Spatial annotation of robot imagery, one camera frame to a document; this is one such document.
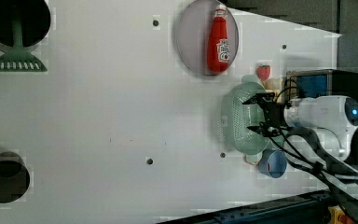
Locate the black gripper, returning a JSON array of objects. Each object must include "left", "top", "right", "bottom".
[{"left": 243, "top": 93, "right": 287, "bottom": 137}]

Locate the green plastic strainer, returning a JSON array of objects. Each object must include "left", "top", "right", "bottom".
[{"left": 221, "top": 76, "right": 269, "bottom": 155}]

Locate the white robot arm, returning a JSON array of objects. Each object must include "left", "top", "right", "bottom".
[{"left": 242, "top": 92, "right": 358, "bottom": 161}]

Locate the red strawberry toy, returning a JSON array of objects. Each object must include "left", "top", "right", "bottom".
[{"left": 256, "top": 65, "right": 271, "bottom": 80}]

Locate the blue cup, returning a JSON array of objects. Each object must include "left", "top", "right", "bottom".
[{"left": 257, "top": 148, "right": 287, "bottom": 178}]

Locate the black toaster oven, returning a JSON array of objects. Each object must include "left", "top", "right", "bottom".
[{"left": 286, "top": 68, "right": 358, "bottom": 166}]

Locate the red ketchup bottle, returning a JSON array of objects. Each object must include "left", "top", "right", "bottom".
[{"left": 207, "top": 4, "right": 230, "bottom": 73}]

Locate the grey round plate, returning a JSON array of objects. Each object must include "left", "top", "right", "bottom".
[{"left": 175, "top": 0, "right": 239, "bottom": 76}]

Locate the green slotted spatula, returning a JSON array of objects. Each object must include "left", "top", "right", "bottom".
[{"left": 0, "top": 13, "right": 48, "bottom": 72}]

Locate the black round container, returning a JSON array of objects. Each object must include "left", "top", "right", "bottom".
[{"left": 0, "top": 151, "right": 31, "bottom": 203}]

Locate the black round pot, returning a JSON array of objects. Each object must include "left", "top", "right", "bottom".
[{"left": 0, "top": 0, "right": 51, "bottom": 52}]

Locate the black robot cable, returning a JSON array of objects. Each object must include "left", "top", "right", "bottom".
[{"left": 267, "top": 78, "right": 358, "bottom": 203}]

